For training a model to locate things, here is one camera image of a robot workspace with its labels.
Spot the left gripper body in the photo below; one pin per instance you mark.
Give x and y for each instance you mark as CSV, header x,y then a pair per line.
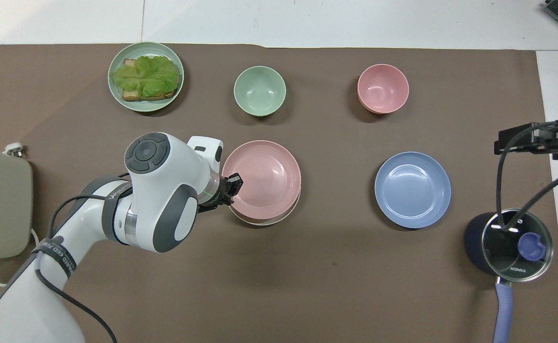
x,y
227,190

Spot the pink plate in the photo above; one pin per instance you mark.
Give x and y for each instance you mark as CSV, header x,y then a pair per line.
x,y
269,178

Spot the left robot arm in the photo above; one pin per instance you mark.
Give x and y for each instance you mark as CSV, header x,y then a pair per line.
x,y
164,181

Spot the green bowl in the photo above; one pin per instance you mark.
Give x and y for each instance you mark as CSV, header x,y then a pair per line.
x,y
259,90

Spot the glass pot lid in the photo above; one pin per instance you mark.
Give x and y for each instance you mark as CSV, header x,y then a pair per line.
x,y
507,252

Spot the dark blue pot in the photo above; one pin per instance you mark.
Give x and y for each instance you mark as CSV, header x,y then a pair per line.
x,y
474,243

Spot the blue plate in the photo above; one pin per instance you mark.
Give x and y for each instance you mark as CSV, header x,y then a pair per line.
x,y
412,189

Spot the toast slice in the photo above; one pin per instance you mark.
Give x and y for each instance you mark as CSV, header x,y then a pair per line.
x,y
133,95

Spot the green lettuce leaf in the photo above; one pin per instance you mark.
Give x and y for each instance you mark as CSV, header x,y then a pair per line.
x,y
147,76

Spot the green plate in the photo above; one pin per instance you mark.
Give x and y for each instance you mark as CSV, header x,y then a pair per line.
x,y
119,97

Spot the pink bowl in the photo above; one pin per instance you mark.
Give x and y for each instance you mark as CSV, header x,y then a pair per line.
x,y
382,88

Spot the white plug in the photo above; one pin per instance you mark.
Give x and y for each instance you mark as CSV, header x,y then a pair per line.
x,y
14,149

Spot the beige toaster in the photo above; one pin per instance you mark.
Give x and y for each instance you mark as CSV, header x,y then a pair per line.
x,y
2,205

